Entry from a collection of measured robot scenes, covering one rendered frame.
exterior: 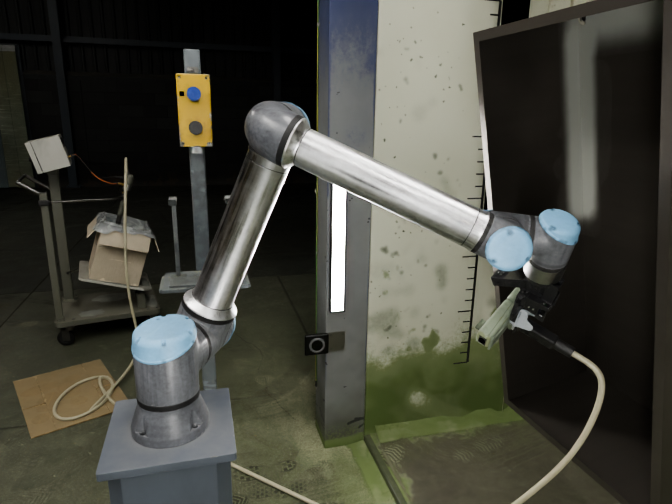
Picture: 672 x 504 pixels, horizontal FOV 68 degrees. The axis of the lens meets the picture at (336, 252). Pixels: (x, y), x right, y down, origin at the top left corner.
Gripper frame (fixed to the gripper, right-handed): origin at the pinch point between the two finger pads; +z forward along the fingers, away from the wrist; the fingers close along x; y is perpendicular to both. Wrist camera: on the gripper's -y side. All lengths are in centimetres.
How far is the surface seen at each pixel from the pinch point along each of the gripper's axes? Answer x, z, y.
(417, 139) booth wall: 52, -6, -69
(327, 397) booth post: -16, 83, -58
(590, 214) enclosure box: 51, -5, -1
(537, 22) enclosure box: 22, -68, -22
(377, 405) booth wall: 0, 93, -43
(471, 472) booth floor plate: 2, 95, 4
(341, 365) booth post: -6, 72, -59
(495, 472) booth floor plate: 8, 95, 11
